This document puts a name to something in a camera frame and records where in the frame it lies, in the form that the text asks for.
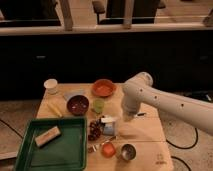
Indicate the white handled dish brush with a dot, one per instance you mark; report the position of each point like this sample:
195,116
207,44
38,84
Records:
114,119

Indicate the green plastic tray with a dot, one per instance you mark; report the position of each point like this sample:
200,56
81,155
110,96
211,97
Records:
67,152

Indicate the dark office chair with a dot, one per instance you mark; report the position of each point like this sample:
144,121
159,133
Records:
127,11

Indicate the white cup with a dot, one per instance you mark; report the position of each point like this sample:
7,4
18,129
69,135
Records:
51,86

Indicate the bunch of red grapes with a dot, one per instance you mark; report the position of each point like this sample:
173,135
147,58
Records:
94,131

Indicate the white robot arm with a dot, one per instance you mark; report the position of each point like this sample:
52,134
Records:
138,89

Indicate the orange bowl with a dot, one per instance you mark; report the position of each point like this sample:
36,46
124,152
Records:
103,88

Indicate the wooden block brush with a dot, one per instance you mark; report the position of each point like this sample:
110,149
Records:
47,136

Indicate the blue sponge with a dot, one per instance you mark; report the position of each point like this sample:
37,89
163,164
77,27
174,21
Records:
109,129

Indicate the purple bowl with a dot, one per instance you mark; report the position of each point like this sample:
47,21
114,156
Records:
78,105

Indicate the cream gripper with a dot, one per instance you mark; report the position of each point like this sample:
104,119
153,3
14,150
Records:
127,117

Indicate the metal fork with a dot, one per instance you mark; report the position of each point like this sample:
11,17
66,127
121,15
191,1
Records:
95,147

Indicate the grey folded cloth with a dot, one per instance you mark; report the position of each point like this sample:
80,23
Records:
68,95

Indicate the orange small cup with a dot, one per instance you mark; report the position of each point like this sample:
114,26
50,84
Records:
108,150

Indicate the small metal bowl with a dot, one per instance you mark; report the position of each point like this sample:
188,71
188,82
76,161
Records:
128,152

